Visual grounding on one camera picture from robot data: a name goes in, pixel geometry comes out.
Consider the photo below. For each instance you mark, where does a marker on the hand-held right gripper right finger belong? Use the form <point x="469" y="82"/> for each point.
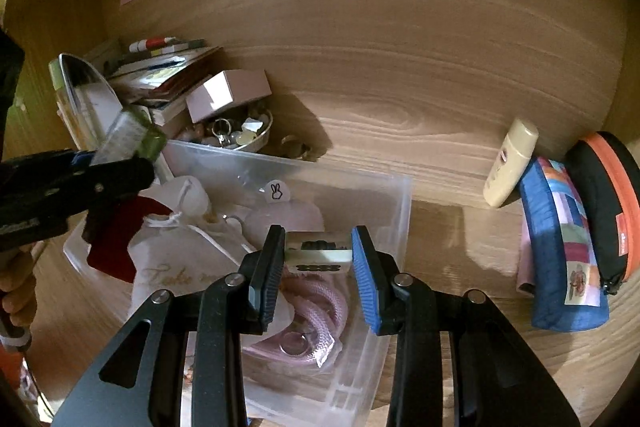
<point x="367" y="279"/>

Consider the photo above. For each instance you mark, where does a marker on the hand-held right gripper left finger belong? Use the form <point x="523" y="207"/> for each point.
<point x="264" y="279"/>

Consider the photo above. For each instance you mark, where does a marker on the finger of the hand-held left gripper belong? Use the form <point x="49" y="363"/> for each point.
<point x="60" y="162"/>
<point x="112" y="177"/>

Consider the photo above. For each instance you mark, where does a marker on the mahjong tile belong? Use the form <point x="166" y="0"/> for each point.
<point x="317" y="251"/>

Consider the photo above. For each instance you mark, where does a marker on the green white tube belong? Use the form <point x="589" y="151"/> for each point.
<point x="115" y="117"/>

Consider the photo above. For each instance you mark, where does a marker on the clear plastic box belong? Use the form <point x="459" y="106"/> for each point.
<point x="370" y="217"/>

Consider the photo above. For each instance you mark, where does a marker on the person's left hand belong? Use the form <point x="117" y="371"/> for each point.
<point x="17" y="292"/>

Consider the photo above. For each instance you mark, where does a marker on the red pouch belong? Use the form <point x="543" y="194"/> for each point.
<point x="112" y="244"/>

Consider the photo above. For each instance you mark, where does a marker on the pink pouch with bunny sticker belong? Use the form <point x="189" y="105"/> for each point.
<point x="290" y="214"/>

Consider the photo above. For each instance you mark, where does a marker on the stack of books and cards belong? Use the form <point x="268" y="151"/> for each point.
<point x="160" y="72"/>

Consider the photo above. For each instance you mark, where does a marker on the bowl of trinkets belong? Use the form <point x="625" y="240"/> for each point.
<point x="235" y="134"/>

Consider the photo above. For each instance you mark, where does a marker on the small brown trinket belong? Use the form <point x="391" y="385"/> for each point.
<point x="295" y="149"/>

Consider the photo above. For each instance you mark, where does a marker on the pink cardboard box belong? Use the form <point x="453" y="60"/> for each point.
<point x="227" y="94"/>

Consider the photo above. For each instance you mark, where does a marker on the cream lotion bottle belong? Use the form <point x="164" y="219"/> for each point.
<point x="511" y="162"/>

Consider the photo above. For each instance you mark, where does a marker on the blue patchwork pouch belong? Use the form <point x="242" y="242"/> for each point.
<point x="562" y="247"/>

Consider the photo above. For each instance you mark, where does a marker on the wooden desk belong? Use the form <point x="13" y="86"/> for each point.
<point x="425" y="82"/>

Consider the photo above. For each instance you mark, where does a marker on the black pouch with orange zipper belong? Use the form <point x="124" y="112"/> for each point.
<point x="607" y="207"/>

